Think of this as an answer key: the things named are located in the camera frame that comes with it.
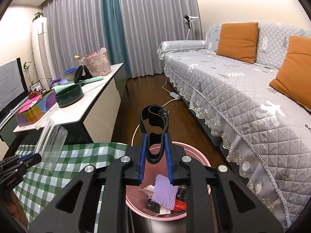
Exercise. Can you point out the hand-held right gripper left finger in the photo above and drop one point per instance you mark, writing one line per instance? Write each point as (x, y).
(143, 155)

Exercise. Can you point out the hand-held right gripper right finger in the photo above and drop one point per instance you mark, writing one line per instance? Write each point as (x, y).
(168, 160)

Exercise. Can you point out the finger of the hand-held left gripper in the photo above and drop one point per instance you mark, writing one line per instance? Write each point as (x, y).
(35, 160)
(25, 158)

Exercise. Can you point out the clear plastic packaging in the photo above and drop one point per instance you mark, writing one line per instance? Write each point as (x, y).
(52, 145)

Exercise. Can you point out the pink plastic basin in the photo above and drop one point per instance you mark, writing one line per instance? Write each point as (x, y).
(194, 155)

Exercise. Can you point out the purple foam net sleeve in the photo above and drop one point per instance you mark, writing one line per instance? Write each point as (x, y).
(165, 191)

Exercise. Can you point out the white paper bag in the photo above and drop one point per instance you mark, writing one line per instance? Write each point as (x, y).
(149, 189)

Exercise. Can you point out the black belt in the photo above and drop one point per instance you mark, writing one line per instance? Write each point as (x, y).
(145, 116)

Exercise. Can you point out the knotted red plastic bag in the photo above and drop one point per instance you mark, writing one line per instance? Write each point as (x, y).
(181, 205)

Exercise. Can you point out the dark floral cloth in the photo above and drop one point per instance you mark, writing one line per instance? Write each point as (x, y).
(153, 205)

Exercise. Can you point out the person's left hand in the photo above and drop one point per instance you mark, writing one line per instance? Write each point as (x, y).
(15, 208)

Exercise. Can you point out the dark green television stand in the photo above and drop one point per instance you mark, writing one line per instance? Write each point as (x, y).
(7, 136)

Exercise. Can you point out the green white checkered tablecloth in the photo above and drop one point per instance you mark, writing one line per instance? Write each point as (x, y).
(73, 160)

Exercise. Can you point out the colourful tin box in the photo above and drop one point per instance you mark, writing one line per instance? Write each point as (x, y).
(36, 114)

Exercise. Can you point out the pink paper sheet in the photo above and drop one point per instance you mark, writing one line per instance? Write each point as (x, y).
(28, 105)

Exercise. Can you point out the brown plush toy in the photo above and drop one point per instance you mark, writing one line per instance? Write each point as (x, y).
(34, 94)

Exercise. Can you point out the white power strip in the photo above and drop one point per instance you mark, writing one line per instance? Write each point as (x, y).
(175, 95)

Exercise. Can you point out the green round bowl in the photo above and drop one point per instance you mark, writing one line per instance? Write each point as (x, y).
(69, 95)

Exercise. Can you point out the white top coffee table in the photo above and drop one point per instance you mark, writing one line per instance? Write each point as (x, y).
(97, 97)

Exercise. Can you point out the television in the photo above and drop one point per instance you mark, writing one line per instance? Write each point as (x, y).
(11, 85)

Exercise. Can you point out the purple plastic container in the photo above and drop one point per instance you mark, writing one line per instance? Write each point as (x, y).
(52, 83)

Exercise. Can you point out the lucky bamboo plant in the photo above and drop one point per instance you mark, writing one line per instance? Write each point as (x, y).
(28, 72)

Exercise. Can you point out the mint green cloth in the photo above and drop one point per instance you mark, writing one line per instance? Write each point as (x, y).
(93, 79)

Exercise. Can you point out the stack of pastel bowls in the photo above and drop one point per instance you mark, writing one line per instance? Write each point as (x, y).
(70, 74)

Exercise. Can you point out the grey quilted sofa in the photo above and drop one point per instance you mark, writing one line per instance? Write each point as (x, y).
(230, 89)

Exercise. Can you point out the pink quilted basket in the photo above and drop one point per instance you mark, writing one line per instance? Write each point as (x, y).
(97, 64)

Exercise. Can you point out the yellow artificial flower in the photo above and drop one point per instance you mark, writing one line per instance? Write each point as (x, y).
(77, 57)

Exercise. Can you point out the white standing air conditioner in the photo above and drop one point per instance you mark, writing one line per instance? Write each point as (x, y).
(42, 48)

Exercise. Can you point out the grey pleated curtain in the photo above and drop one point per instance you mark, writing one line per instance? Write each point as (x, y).
(73, 29)
(158, 29)

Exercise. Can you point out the teal curtain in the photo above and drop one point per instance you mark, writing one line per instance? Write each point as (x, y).
(114, 29)

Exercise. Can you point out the orange cushion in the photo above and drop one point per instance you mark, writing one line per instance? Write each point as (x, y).
(237, 42)
(294, 75)

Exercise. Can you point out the small green potted plant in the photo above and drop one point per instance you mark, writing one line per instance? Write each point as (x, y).
(38, 16)

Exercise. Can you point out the white floor lamp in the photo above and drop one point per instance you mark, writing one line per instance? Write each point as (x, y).
(187, 18)

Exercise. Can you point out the photo frame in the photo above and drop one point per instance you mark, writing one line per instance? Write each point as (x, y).
(36, 86)

